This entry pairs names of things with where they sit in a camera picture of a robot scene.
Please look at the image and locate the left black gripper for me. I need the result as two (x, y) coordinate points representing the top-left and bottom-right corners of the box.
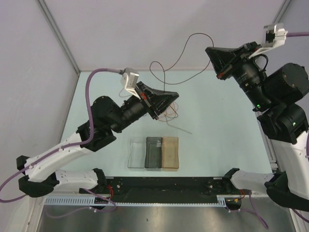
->
(110, 81), (179, 134)

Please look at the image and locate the brown thin cable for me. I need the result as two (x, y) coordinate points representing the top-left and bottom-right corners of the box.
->
(149, 33), (215, 133)

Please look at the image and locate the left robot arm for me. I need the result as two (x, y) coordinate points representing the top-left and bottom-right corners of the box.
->
(16, 82), (179, 198)

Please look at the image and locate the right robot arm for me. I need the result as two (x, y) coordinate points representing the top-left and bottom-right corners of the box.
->
(206, 42), (309, 212)

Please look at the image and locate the amber plastic bin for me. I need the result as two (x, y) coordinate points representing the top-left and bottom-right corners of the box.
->
(161, 137), (179, 170)

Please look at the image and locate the dark grey plastic bin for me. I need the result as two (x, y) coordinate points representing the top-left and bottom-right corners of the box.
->
(144, 137), (162, 169)

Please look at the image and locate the clear plastic bin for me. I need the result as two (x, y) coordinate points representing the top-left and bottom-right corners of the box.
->
(127, 137), (146, 169)

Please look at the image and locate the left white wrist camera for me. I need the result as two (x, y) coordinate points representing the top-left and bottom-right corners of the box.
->
(121, 68), (140, 99)

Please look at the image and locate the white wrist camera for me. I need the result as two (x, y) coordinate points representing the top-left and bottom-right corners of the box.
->
(121, 68), (140, 99)
(249, 23), (288, 58)

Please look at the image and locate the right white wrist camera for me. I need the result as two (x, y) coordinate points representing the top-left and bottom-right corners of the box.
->
(249, 23), (288, 58)

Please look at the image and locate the right aluminium corner post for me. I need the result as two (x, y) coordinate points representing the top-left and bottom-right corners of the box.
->
(272, 0), (294, 24)

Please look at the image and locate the aluminium corner post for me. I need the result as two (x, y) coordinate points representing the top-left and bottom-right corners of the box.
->
(35, 0), (81, 75)
(272, 0), (294, 24)

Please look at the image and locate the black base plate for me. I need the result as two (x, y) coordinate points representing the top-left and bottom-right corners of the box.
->
(90, 177), (241, 204)

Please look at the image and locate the left aluminium corner post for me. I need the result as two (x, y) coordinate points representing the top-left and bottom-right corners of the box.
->
(35, 0), (81, 75)

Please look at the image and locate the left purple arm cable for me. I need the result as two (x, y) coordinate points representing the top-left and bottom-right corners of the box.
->
(0, 68), (126, 217)

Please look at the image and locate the white slotted cable duct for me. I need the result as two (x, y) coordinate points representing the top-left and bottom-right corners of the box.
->
(44, 195), (229, 207)

